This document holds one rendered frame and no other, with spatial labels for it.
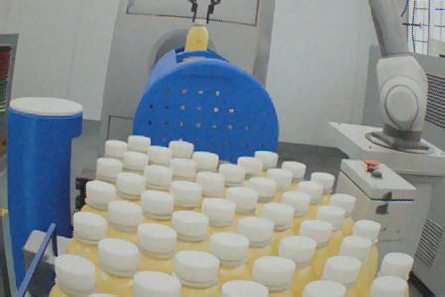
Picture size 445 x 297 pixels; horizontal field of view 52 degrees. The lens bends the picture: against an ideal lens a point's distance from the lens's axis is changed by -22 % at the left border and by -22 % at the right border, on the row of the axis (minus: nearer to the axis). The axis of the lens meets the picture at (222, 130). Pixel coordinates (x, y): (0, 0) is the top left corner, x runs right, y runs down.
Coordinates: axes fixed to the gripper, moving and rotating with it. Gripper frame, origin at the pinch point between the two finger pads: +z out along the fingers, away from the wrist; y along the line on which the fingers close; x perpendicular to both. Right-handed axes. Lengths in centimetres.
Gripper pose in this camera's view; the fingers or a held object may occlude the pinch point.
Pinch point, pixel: (201, 13)
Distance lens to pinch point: 185.4
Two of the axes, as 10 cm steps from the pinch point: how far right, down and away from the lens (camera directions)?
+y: -9.9, -1.1, -1.2
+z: -1.3, 9.8, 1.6
